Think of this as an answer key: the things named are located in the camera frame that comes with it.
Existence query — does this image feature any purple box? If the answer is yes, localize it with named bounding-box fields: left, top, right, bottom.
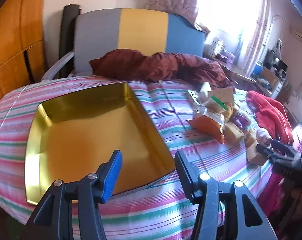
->
left=220, top=49, right=236, bottom=64

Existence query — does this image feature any orange wooden wardrobe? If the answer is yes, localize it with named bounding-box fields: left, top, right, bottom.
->
left=0, top=0, right=47, bottom=105

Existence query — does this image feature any green-edged cracker packet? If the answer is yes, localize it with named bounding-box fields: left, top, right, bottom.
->
left=185, top=90, right=199, bottom=105

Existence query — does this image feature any white box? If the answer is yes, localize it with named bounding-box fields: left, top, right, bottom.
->
left=206, top=37, right=224, bottom=57

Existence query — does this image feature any orange snack packet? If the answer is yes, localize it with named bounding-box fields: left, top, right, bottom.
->
left=187, top=116, right=225, bottom=144

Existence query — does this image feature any brown carton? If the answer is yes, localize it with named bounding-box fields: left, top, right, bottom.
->
left=260, top=66, right=279, bottom=85

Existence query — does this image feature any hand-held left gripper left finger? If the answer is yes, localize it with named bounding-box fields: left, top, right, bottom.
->
left=26, top=149, right=123, bottom=240

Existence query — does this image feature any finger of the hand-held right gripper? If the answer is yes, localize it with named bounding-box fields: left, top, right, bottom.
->
left=256, top=144, right=295, bottom=167
left=271, top=139, right=302, bottom=155

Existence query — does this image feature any white printed packet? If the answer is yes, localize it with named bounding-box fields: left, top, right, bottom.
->
left=193, top=102, right=228, bottom=128

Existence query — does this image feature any bright window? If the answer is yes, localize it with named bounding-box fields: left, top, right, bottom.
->
left=196, top=0, right=264, bottom=40

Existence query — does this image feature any red cloth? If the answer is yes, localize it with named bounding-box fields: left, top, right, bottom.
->
left=246, top=90, right=294, bottom=144

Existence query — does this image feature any purple packet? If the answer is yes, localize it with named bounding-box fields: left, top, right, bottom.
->
left=231, top=114, right=250, bottom=128

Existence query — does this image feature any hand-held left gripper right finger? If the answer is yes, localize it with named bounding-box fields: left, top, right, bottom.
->
left=174, top=150, right=279, bottom=240

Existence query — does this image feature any pink green striped blanket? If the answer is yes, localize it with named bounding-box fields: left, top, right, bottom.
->
left=0, top=76, right=302, bottom=230

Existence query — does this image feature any gold metal tray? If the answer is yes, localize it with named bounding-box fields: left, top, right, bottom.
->
left=25, top=82, right=176, bottom=204

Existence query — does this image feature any black stereo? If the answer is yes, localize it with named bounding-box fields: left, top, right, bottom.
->
left=266, top=49, right=289, bottom=80

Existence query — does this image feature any maroon jacket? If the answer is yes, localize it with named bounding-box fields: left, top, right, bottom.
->
left=89, top=49, right=229, bottom=89

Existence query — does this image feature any black rolled mat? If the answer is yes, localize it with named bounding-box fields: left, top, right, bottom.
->
left=59, top=4, right=81, bottom=78

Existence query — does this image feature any white soap bar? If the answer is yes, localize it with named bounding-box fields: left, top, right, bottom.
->
left=200, top=82, right=212, bottom=98

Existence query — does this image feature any pink sheer curtain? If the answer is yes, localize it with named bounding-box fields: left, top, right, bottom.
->
left=241, top=0, right=277, bottom=73

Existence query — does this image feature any grey yellow blue chair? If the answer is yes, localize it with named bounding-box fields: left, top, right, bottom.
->
left=42, top=8, right=206, bottom=80

